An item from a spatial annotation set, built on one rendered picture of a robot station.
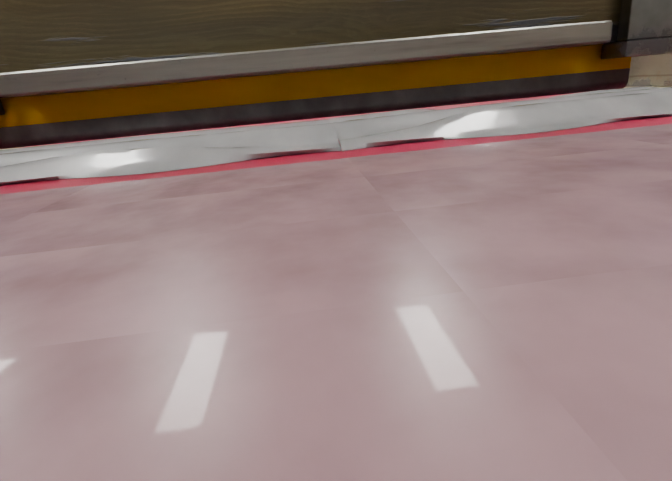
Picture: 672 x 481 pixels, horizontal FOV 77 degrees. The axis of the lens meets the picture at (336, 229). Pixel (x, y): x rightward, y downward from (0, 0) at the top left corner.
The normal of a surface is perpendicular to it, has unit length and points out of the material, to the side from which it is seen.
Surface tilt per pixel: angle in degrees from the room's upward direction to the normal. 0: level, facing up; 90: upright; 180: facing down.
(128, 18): 89
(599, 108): 36
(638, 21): 89
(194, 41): 89
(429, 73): 89
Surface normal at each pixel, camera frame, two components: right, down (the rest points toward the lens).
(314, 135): 0.00, -0.58
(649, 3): 0.11, 0.31
